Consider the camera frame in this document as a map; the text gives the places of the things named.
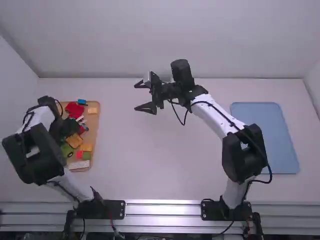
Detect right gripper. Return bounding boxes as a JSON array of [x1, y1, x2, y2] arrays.
[[134, 71, 173, 116]]

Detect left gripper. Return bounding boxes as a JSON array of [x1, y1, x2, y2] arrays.
[[48, 117, 81, 145]]

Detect green toy car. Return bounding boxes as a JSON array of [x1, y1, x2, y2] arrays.
[[60, 142, 75, 160]]

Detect tan tray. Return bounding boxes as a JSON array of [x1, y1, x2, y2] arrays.
[[58, 100, 101, 173]]

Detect silver rails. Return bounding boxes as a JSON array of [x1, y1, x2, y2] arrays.
[[0, 199, 320, 236]]

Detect blue mat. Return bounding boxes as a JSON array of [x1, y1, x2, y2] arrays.
[[229, 101, 301, 175]]

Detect black cable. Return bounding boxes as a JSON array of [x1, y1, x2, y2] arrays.
[[249, 161, 274, 185], [53, 99, 64, 118], [170, 98, 190, 127]]

